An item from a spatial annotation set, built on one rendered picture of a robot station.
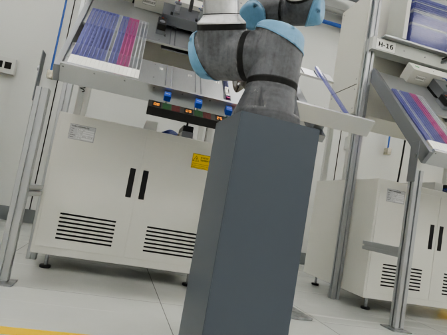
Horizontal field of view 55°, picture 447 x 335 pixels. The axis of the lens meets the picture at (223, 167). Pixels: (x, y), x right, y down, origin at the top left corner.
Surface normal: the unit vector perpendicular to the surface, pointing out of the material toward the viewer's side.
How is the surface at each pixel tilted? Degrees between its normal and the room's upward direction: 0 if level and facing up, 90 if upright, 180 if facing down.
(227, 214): 90
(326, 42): 90
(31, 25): 90
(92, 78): 135
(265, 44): 90
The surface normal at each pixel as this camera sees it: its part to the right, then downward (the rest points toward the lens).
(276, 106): 0.23, -0.36
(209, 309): 0.29, -0.04
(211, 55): -0.43, 0.30
